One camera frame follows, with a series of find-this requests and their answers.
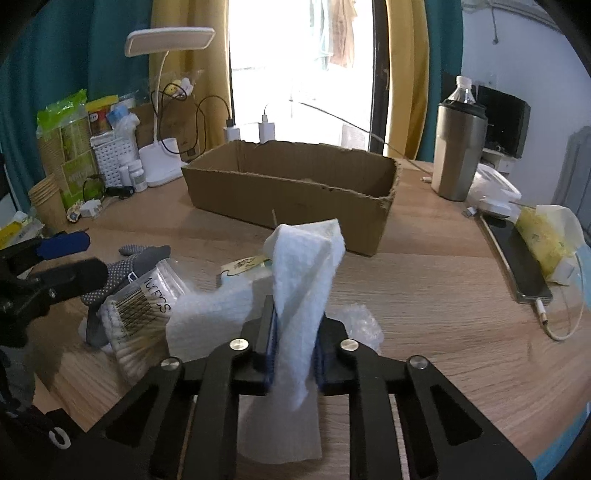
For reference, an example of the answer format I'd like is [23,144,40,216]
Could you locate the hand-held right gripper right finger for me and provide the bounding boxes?
[314,313,537,480]

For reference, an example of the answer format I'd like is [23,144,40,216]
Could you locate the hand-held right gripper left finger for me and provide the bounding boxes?
[53,295,279,480]

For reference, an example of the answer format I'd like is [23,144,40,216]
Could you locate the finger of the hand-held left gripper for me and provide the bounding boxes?
[0,231,91,278]
[25,258,110,306]

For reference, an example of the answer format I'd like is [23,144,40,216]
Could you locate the clear plastic bag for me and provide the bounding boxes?
[325,304,387,357]

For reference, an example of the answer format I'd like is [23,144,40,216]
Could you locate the white textured cloth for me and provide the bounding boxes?
[165,272,274,367]

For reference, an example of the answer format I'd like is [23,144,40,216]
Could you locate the dark grey socks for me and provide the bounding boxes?
[81,244,172,350]

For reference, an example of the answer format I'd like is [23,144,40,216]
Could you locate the small printed tissue packet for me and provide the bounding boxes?
[216,255,274,289]

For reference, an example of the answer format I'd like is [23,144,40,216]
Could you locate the cotton swab pack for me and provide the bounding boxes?
[102,258,191,385]

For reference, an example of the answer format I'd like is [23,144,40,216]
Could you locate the stack of paper cups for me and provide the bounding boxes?
[28,174,68,232]

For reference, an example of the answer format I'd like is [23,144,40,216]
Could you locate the yellow and white tissue pack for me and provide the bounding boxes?
[0,210,45,250]

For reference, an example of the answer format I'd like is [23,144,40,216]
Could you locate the white perforated container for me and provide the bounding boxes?
[90,131,140,188]

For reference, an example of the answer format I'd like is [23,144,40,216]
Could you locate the green tea packet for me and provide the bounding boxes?
[36,89,100,209]

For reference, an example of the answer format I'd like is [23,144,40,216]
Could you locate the white desk lamp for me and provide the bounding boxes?
[126,27,216,188]

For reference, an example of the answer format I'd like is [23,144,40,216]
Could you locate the yellow lid jar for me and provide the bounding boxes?
[85,95,120,136]

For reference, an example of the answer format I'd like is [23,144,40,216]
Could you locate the blue and white packet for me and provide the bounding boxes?
[107,102,140,136]

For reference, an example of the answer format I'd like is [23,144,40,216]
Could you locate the tall brown cardboard box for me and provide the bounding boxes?
[134,99,205,161]

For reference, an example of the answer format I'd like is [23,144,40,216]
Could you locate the teal curtain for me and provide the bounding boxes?
[418,0,463,160]
[0,0,154,209]

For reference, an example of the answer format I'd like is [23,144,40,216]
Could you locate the bag with yellow toy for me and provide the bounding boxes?
[164,69,205,100]

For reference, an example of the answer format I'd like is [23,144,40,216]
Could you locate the black smartphone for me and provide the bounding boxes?
[479,215,554,305]

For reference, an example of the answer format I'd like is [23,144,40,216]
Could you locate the yellow curtain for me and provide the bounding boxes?
[148,0,232,160]
[385,0,431,162]

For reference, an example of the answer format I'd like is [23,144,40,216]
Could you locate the white plastic bag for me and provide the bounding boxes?
[465,163,525,220]

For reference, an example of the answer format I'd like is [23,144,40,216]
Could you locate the steel tumbler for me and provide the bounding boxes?
[431,99,489,202]

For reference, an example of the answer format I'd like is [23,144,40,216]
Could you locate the clear water bottle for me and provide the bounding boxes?
[443,75,478,106]

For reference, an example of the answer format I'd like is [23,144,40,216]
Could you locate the black speaker box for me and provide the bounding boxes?
[475,85,531,160]

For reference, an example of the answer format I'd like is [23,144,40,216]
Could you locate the hanging clothes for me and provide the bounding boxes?
[308,0,357,70]

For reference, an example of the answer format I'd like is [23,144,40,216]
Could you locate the black charging cable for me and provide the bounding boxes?
[151,89,232,160]

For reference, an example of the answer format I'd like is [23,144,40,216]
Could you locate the thin grey cable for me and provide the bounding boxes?
[295,99,433,184]

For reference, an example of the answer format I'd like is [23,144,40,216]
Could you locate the white phone cable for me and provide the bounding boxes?
[531,298,585,343]

